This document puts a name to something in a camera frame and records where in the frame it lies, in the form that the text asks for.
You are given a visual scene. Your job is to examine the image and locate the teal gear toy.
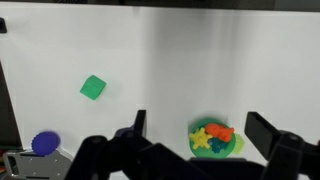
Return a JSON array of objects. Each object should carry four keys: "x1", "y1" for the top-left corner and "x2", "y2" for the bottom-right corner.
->
[{"x1": 208, "y1": 137, "x2": 229, "y2": 154}]

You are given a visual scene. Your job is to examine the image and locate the orange toy figure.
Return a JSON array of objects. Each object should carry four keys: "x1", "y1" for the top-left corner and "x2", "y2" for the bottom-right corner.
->
[{"x1": 204, "y1": 122, "x2": 236, "y2": 144}]

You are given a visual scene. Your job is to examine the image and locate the yellow star gear toy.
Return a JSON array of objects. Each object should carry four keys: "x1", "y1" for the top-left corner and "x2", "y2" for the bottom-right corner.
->
[{"x1": 188, "y1": 127, "x2": 214, "y2": 151}]

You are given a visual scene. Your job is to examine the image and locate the green bowl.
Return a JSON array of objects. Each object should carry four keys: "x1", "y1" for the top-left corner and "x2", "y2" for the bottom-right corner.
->
[{"x1": 188, "y1": 117, "x2": 237, "y2": 159}]

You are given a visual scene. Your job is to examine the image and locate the purple ridged disc toy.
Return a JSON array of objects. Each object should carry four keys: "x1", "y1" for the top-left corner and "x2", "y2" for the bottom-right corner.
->
[{"x1": 31, "y1": 130, "x2": 62, "y2": 157}]

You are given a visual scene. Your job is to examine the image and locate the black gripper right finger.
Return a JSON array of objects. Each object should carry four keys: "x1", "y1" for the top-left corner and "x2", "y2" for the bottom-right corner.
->
[{"x1": 244, "y1": 111, "x2": 320, "y2": 180}]

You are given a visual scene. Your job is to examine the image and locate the small black edge clamp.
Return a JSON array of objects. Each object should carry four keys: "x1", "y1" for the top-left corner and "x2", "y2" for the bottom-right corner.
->
[{"x1": 0, "y1": 17, "x2": 8, "y2": 34}]

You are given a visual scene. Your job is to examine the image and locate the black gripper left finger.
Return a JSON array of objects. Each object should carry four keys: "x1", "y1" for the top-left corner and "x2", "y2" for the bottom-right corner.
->
[{"x1": 64, "y1": 109, "x2": 214, "y2": 180}]

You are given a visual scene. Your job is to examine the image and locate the light green cube toy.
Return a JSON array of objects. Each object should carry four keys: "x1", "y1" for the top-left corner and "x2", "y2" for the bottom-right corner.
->
[{"x1": 232, "y1": 133, "x2": 246, "y2": 155}]

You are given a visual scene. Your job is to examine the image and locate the dark side panel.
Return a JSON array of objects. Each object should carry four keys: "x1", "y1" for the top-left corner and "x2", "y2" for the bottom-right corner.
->
[{"x1": 0, "y1": 59, "x2": 24, "y2": 150}]

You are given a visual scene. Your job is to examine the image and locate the silver metal mounting plate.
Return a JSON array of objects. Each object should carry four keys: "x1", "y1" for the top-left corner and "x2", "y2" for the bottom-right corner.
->
[{"x1": 2, "y1": 148, "x2": 75, "y2": 180}]

